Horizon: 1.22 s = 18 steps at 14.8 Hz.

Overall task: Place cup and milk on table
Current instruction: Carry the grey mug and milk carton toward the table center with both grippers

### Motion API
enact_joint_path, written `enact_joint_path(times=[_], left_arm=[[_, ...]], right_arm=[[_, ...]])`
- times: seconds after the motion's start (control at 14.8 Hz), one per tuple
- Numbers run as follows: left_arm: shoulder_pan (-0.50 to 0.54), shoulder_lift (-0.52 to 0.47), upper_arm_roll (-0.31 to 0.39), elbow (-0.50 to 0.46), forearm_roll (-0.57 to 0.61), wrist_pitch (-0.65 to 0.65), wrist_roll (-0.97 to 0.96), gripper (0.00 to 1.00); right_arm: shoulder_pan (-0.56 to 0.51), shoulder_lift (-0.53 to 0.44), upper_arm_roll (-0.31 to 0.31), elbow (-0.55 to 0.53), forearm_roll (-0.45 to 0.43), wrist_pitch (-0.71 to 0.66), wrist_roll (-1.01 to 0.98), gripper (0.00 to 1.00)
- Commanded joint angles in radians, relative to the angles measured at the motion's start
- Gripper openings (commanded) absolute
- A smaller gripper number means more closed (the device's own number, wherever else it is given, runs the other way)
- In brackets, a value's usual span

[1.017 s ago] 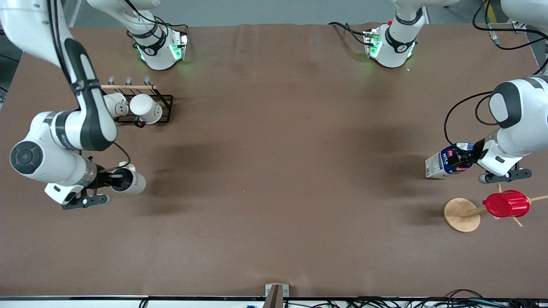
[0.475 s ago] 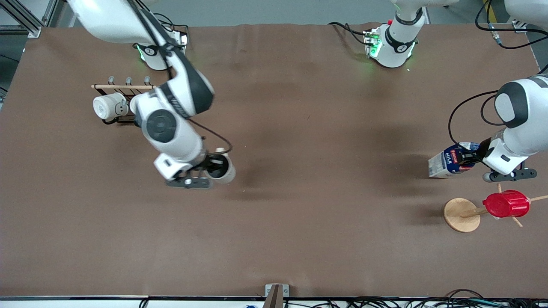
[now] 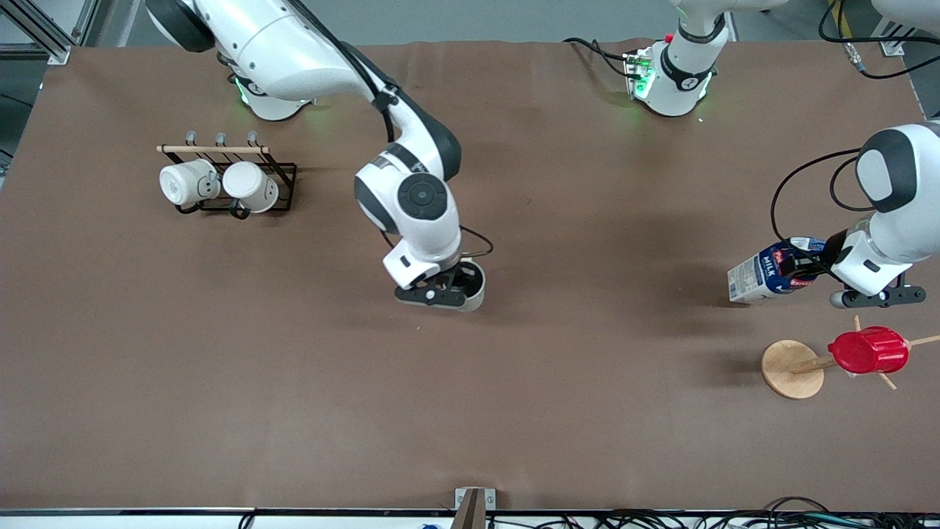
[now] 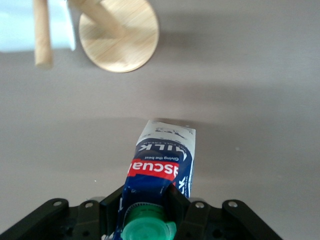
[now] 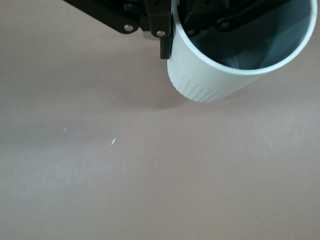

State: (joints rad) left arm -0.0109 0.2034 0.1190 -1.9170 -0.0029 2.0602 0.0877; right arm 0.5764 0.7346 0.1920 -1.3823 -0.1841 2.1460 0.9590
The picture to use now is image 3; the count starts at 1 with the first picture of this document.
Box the grey mug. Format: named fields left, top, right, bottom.
left=439, top=259, right=488, bottom=314

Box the blue milk carton green cap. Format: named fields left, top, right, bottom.
left=727, top=237, right=828, bottom=306

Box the red plastic cup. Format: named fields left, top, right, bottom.
left=828, top=326, right=910, bottom=375

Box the wooden mug tree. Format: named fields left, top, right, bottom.
left=761, top=314, right=940, bottom=400

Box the white mug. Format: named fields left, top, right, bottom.
left=159, top=159, right=221, bottom=208
left=222, top=162, right=280, bottom=220

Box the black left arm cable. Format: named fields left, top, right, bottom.
left=770, top=0, right=940, bottom=284

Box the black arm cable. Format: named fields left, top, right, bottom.
left=290, top=0, right=494, bottom=259
left=770, top=0, right=940, bottom=284

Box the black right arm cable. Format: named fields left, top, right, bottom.
left=290, top=0, right=494, bottom=259

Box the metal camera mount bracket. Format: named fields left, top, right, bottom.
left=454, top=487, right=496, bottom=529

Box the aluminium frame profile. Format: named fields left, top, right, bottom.
left=878, top=21, right=920, bottom=58
left=0, top=0, right=100, bottom=65

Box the black wire mug rack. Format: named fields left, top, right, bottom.
left=156, top=131, right=298, bottom=220

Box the black base cable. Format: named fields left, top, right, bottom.
left=563, top=37, right=634, bottom=79

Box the black cable bundle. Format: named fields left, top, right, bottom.
left=485, top=497, right=940, bottom=529

